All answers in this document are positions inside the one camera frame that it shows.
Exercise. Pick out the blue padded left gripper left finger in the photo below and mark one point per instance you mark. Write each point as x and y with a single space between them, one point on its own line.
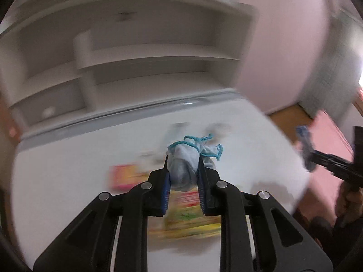
110 233

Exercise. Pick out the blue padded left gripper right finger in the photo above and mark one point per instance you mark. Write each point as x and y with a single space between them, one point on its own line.
257 233

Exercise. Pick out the light blue bag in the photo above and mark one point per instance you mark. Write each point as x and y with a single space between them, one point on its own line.
183 160

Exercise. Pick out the blue silver wrapper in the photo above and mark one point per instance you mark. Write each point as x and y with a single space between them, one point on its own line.
304 136

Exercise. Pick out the person's right hand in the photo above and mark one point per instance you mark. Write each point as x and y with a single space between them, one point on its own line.
348 204

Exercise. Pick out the bed with pink blanket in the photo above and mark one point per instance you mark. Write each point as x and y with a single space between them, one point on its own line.
322 190

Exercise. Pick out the yellow snack package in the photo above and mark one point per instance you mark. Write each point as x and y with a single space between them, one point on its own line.
183 219

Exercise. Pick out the red yellow small box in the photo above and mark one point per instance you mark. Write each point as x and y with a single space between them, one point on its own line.
125 177

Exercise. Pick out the grey drawer with white knob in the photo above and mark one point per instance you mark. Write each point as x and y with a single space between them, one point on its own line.
52 102

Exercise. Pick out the white desk hutch shelf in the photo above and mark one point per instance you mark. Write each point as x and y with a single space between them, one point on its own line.
127 54

